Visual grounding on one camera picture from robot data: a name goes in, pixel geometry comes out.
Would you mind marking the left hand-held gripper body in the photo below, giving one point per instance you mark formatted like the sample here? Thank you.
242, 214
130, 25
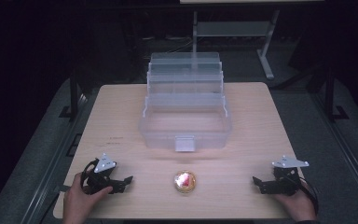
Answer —
105, 164

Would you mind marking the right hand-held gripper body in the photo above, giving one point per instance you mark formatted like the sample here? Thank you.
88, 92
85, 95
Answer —
286, 174

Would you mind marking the person's right hand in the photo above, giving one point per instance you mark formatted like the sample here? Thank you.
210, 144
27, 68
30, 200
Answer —
295, 205

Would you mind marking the person's left hand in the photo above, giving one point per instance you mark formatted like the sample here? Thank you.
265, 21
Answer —
80, 202

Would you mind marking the clear plastic tiered storage box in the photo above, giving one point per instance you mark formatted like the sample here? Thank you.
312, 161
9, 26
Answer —
185, 102

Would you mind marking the grey metal stand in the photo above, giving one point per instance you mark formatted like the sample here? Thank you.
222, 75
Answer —
234, 29

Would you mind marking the black metal post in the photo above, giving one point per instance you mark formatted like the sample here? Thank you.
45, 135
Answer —
73, 93
330, 93

